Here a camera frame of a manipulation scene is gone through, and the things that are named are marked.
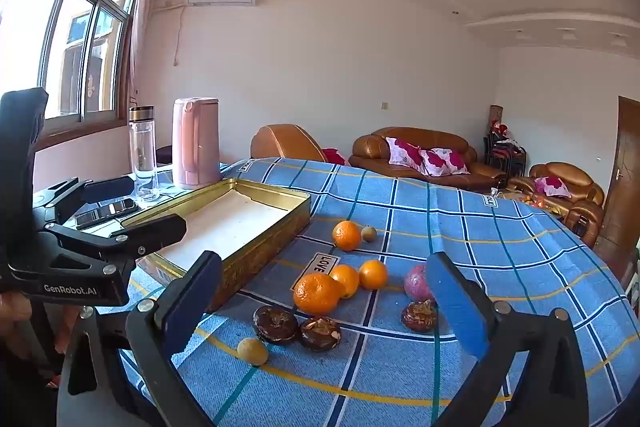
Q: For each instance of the person's left hand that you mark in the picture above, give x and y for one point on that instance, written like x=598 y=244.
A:
x=14 y=309

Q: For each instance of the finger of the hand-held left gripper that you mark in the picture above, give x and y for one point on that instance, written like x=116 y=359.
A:
x=107 y=189
x=155 y=232

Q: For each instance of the blue plaid tablecloth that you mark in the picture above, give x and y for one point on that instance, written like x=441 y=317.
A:
x=450 y=217

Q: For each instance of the purple round radish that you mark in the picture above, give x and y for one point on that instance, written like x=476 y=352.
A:
x=415 y=284

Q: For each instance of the red pillow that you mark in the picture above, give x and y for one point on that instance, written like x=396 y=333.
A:
x=335 y=157

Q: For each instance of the clear glass bottle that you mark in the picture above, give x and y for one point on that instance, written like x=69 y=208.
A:
x=143 y=152

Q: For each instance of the tufted brown leather armchair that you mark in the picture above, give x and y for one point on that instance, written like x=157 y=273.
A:
x=585 y=202

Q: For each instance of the large bumpy mandarin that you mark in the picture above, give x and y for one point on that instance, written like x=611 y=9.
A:
x=316 y=294

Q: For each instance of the floral pink pillow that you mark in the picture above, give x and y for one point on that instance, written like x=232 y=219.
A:
x=551 y=186
x=447 y=162
x=405 y=153

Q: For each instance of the gold tin box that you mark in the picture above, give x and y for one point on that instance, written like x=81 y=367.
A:
x=225 y=227

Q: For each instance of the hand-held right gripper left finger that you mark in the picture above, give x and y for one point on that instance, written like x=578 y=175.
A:
x=192 y=302

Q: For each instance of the dark brown water chestnut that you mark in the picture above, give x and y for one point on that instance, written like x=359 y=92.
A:
x=320 y=334
x=419 y=317
x=275 y=325

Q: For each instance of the pink electric kettle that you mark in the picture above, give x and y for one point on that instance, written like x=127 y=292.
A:
x=196 y=147

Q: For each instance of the pink curtain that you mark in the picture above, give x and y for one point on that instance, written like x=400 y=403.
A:
x=142 y=32

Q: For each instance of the brown wooden door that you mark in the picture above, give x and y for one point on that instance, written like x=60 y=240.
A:
x=620 y=187

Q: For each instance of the smooth orange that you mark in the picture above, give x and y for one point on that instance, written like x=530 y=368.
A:
x=373 y=274
x=348 y=279
x=347 y=235

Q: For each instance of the cluttered coffee table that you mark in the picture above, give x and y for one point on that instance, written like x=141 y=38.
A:
x=530 y=202

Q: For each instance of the window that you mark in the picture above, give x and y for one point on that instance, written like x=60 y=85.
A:
x=75 y=32

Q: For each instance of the tall brown vase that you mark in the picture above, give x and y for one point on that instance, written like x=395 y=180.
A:
x=495 y=117

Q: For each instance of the brown leather sofa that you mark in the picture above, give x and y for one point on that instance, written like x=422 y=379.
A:
x=370 y=152

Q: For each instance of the dark round stool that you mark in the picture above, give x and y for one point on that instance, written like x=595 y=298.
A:
x=165 y=155

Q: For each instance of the plain brown leather armchair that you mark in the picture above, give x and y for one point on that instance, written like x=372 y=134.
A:
x=285 y=142

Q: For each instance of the stack of dark chairs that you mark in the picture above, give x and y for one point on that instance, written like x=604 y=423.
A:
x=505 y=157

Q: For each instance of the black smartphone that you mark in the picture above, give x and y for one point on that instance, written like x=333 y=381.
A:
x=107 y=213

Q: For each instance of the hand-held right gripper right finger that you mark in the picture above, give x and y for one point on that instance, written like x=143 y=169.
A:
x=457 y=307

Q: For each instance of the small brown kiwi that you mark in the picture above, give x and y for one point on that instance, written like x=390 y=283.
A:
x=369 y=233

